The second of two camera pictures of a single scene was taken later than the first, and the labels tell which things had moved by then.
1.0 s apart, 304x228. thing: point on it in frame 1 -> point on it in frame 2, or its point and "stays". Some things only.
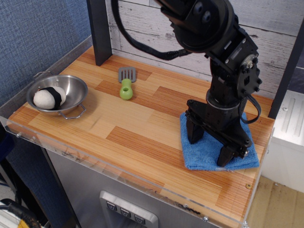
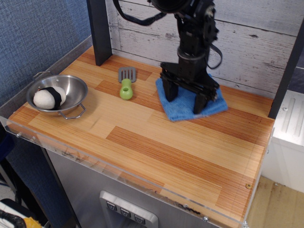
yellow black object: [27, 220] -> [20, 222]
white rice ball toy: [49, 98] stays
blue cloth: [203, 156] -> [182, 106]
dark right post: [288, 75] stays
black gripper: [219, 118] -> [191, 72]
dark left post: [100, 30] stays
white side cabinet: [283, 162] stays
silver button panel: [119, 213] stays
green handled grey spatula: [127, 75] stays
